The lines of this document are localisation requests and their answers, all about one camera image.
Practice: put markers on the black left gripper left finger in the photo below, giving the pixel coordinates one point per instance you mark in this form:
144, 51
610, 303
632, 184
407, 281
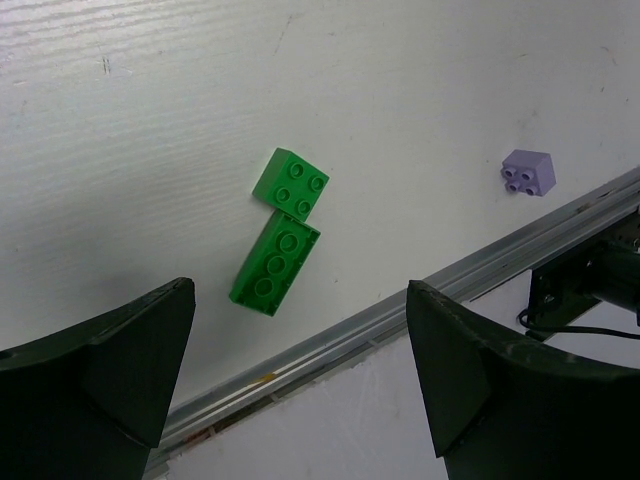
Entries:
91, 401

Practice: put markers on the green long lego brick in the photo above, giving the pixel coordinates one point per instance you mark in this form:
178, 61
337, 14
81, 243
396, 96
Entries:
273, 264

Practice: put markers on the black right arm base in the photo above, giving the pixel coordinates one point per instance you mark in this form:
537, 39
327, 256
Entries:
602, 269

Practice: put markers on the aluminium front rail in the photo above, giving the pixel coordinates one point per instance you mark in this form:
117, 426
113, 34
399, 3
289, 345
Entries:
527, 248

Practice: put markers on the green square studded lego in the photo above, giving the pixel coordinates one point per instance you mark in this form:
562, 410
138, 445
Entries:
290, 184

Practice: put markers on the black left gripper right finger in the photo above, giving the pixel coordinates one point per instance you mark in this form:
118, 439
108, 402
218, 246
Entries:
501, 405

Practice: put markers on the light purple lego brick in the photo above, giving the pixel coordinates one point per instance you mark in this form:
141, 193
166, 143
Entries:
528, 172

